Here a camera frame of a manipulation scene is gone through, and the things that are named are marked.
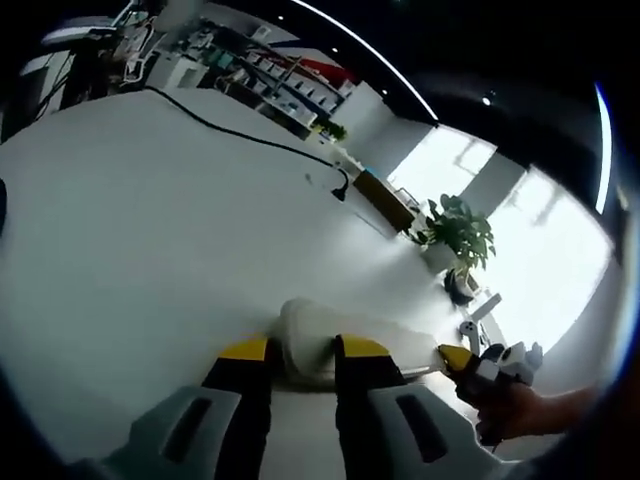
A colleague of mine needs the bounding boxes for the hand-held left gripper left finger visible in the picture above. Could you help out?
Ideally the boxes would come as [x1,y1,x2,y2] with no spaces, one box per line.
[107,334,274,480]

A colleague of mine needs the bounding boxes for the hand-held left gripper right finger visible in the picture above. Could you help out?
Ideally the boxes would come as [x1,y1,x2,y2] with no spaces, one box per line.
[333,333,494,480]

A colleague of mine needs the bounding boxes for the beige cutlery case lid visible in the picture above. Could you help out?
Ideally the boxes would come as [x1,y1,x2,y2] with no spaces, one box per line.
[279,297,444,374]

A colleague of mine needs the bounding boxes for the person's right hand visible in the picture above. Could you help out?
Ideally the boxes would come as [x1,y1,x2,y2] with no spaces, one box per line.
[474,381,540,445]

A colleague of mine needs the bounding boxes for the white rectangular carton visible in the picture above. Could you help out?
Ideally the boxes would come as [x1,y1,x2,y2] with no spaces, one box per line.
[468,293,502,322]

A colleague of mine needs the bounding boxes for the large bright window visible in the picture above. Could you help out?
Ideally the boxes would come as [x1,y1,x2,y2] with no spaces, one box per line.
[386,126,500,202]
[486,166,615,352]

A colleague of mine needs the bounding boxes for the potted green plant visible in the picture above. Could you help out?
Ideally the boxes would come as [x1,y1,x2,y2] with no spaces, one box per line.
[408,193,497,277]

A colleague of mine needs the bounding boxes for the brown cardboard box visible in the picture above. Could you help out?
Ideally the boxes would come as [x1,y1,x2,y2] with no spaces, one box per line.
[351,171,417,235]

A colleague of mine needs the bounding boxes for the small green plant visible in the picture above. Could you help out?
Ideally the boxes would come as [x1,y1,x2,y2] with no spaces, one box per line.
[319,121,350,142]

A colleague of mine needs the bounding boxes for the shelves with white bins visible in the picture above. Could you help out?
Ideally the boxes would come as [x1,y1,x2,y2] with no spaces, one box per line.
[198,18,352,132]

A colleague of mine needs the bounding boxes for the black power cable with plug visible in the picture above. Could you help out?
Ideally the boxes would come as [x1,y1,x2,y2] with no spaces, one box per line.
[143,83,352,202]

